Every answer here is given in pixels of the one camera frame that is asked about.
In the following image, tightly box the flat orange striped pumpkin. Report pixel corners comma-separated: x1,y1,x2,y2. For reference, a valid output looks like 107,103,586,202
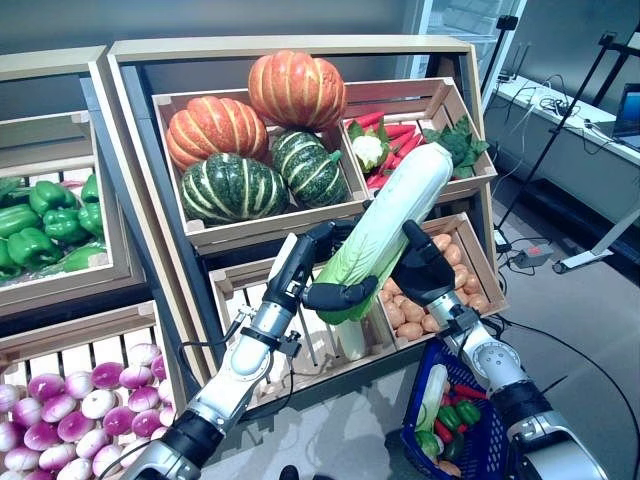
165,96,270,172

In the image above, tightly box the grey box with red button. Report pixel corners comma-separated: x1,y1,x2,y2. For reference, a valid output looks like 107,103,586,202
514,244,552,267

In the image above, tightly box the round orange striped pumpkin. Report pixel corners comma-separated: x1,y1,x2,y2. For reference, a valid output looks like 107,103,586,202
248,49,347,132

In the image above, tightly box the wooden carrot crate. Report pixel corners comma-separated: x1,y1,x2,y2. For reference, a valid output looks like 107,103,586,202
340,77,497,204

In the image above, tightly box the white desk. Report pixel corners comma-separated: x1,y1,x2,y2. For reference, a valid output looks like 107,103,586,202
492,74,640,274

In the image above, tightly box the black tripod stand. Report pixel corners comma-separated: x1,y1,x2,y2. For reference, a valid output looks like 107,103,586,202
497,32,621,231
481,14,520,99

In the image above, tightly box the white cauliflower with leaves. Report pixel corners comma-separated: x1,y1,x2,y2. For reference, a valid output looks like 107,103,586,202
348,122,391,171

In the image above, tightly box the wooden display rack dark frame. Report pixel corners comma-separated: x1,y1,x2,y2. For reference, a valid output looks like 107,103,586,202
107,34,501,416
0,45,211,401

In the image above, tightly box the dark green bell pepper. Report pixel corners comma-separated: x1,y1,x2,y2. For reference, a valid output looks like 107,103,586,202
443,433,466,460

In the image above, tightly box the wooden potato crate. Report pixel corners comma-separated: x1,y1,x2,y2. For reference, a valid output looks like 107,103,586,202
377,212,509,344

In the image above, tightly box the wooden pepper crate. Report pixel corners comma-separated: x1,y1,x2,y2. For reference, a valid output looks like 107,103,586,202
0,112,134,306

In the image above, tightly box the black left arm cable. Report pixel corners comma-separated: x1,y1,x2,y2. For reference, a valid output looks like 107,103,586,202
178,299,296,419

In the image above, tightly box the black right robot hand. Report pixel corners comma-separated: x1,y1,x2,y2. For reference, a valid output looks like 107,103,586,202
390,219,457,314

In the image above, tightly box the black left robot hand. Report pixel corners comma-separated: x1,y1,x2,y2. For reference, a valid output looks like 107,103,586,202
259,218,380,314

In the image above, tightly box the long black floor cable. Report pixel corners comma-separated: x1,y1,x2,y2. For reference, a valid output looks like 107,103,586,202
499,319,640,451

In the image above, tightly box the glass door white frame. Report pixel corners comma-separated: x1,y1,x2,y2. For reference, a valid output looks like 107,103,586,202
407,0,529,89

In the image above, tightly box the green broccoli with leaves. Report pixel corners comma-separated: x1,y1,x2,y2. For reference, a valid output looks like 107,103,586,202
423,115,490,180

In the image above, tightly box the large green striped pumpkin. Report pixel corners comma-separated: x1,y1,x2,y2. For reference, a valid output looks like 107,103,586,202
180,152,290,226

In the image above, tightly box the mostly white turnip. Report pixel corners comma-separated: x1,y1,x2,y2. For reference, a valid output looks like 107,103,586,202
80,388,119,420

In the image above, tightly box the green white napa cabbage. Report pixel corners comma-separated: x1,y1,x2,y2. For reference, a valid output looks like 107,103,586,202
333,317,374,362
414,363,450,434
314,142,455,324

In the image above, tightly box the small green striped pumpkin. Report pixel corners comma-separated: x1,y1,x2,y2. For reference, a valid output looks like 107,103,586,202
271,129,350,209

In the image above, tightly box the white-slatted wooden crate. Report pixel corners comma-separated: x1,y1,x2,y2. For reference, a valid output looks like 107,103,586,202
208,249,396,409

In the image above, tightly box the wooden turnip crate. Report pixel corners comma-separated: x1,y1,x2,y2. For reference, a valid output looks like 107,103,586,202
0,302,176,480

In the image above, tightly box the open laptop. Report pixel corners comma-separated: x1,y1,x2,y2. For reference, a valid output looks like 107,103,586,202
610,82,640,140

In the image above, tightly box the wooden pumpkin crate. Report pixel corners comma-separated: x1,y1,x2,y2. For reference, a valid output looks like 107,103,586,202
152,88,371,239

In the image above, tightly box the blue plastic shopping basket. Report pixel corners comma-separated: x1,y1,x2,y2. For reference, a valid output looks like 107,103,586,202
401,339,509,480

